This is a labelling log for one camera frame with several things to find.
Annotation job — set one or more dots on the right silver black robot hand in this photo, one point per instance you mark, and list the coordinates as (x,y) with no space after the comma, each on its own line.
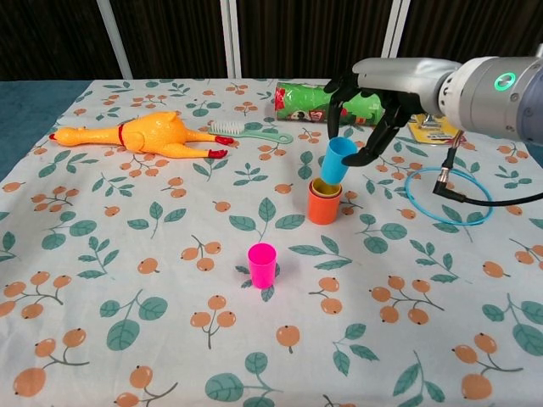
(399,74)

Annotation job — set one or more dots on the light blue plastic cup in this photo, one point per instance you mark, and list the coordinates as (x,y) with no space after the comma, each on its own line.
(335,163)

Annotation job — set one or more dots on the yellow plastic cup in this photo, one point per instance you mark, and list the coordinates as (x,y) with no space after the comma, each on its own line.
(326,189)

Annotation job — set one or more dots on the pink plastic cup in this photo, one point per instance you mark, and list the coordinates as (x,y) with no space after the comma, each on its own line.
(262,267)

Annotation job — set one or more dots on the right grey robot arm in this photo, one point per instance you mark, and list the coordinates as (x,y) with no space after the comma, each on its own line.
(496,102)

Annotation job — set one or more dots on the orange plastic cup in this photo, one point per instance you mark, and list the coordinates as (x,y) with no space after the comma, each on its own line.
(323,210)

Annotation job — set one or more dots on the razor on yellow card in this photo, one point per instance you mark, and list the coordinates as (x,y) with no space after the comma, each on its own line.
(432,135)

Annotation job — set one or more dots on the dark slatted partition panel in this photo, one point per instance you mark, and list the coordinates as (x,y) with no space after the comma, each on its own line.
(305,34)
(46,38)
(466,21)
(169,38)

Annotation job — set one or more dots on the green cylindrical can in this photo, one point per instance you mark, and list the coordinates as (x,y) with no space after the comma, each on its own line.
(301,102)

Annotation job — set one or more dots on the yellow rubber chicken toy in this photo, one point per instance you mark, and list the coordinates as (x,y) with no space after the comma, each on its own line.
(148,131)

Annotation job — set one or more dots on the floral print tablecloth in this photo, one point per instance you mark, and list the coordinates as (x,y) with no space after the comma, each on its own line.
(169,275)

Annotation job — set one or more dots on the white partition frame post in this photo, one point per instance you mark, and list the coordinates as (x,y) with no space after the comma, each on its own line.
(231,38)
(114,38)
(394,25)

